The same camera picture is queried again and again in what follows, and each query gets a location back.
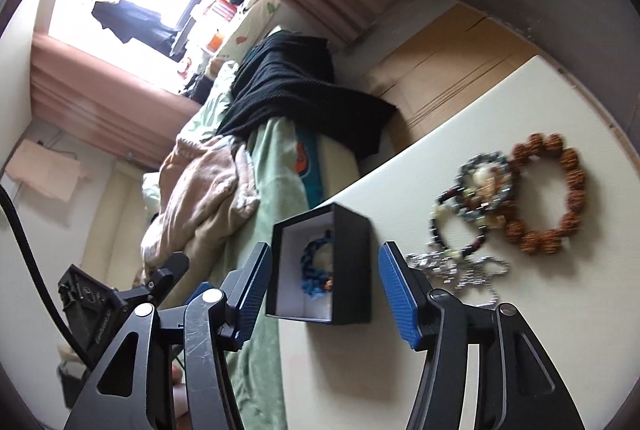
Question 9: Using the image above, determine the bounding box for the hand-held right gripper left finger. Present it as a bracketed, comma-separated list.
[62, 243, 272, 430]

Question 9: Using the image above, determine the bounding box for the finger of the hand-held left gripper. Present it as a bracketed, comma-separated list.
[146, 253, 191, 308]

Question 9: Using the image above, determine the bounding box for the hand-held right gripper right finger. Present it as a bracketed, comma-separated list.
[378, 241, 586, 430]

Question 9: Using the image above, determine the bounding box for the silver chain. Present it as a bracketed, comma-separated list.
[404, 250, 512, 311]

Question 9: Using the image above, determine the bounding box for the black jewelry box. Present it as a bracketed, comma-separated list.
[265, 203, 373, 326]

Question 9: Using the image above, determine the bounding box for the blue braided bracelet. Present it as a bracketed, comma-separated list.
[299, 230, 336, 298]

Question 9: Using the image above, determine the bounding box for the dark red bead bracelet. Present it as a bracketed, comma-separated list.
[429, 187, 496, 261]

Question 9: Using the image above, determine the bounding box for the grey green bead bracelet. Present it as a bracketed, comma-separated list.
[457, 153, 516, 221]

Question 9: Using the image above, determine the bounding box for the brown bead bracelet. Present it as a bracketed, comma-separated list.
[502, 133, 587, 256]

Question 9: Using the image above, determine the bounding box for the dark bin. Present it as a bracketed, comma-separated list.
[57, 362, 90, 407]

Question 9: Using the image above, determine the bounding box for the pink fleece blanket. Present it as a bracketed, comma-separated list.
[140, 135, 261, 281]

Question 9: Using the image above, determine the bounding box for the green bedsheet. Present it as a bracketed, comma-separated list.
[142, 60, 361, 430]

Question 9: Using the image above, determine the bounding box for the teal printed sheet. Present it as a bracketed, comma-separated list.
[292, 130, 321, 211]

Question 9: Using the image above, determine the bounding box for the black knit cloth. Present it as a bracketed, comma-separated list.
[217, 30, 398, 161]

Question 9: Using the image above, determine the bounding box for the flat brown cardboard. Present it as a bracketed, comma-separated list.
[360, 3, 538, 151]

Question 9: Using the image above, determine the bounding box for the black hanging clothing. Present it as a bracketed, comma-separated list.
[92, 0, 176, 56]

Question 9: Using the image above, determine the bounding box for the white heart print quilt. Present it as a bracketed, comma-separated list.
[200, 0, 281, 76]

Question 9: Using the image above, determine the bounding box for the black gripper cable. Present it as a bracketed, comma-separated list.
[0, 184, 93, 368]

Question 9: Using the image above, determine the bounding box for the pink cloth on wall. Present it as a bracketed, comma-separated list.
[5, 143, 83, 203]

